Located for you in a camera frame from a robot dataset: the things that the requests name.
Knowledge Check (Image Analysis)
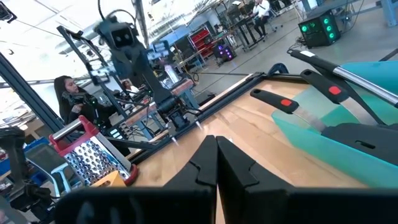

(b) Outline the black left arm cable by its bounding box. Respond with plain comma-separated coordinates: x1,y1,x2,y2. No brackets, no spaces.
98,0,137,23

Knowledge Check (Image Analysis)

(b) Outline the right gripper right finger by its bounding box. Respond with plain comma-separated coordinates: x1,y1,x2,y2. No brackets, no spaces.
216,136,295,224

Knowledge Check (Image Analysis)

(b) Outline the yellow plastic bin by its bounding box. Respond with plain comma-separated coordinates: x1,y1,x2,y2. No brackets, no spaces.
91,170,127,188

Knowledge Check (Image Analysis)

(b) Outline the red-framed steel box grater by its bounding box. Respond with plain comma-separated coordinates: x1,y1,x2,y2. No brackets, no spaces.
49,114,139,187

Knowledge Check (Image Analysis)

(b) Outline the purple-lit black computer tower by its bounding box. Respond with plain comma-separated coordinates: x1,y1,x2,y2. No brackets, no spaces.
213,44,237,62

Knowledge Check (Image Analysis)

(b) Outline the black turner steel shaft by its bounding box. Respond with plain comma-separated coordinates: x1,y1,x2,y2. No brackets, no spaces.
287,49,398,108

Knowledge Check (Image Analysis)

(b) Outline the black wide slotted turner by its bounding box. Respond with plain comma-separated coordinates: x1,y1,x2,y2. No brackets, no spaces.
250,88,398,166

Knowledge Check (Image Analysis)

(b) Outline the person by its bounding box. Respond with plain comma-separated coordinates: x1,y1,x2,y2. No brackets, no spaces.
252,0,272,38
122,79,141,97
53,75,131,156

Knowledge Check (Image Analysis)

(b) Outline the green-lit black computer tower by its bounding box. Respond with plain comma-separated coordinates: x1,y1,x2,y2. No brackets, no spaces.
297,9,341,49

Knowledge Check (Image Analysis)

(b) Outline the grey office chair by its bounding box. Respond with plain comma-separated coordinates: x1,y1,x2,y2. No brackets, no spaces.
24,141,82,197

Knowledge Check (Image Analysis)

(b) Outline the red storage shelf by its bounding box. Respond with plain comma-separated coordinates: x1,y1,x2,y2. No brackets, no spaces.
188,27,216,57

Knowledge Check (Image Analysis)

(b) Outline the black tripod stand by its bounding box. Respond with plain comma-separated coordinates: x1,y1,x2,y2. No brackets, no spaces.
0,126,53,220

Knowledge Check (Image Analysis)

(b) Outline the black metal rig stand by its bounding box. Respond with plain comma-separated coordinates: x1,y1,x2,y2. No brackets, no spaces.
56,25,128,121

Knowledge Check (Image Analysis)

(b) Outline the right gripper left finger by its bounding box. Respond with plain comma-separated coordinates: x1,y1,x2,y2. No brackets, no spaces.
164,134,218,189

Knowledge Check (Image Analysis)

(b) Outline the black narrow slotted turner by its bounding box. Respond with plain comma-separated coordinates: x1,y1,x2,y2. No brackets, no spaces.
320,67,388,126

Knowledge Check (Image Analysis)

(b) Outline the teal translucent plastic bin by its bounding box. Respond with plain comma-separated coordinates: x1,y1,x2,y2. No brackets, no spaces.
271,60,398,189

